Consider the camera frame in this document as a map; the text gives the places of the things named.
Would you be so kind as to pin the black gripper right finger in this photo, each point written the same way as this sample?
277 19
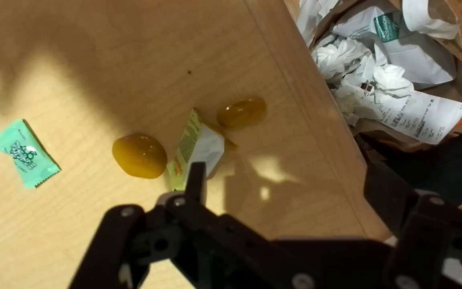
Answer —
439 246

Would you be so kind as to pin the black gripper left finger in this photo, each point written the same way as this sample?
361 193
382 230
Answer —
123 241

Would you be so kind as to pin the yellow green paper wrapper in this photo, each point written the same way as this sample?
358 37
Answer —
199 149

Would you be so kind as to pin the yellow candy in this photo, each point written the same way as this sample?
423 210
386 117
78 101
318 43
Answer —
138 154
241 112

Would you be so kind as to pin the green sachet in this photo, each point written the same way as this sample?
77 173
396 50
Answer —
22 154

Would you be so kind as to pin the long printed receipt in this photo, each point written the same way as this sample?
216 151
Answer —
412 112

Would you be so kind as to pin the white paper with teal logo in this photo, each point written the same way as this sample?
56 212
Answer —
417 58

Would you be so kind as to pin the white paper strip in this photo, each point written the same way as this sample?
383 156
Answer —
423 18

